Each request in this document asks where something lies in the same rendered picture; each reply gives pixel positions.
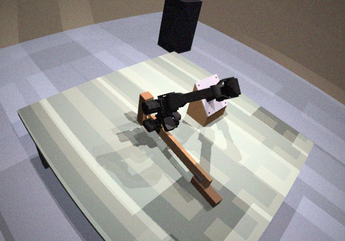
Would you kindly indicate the long wooden rail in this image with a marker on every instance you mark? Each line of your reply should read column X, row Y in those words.
column 185, row 157

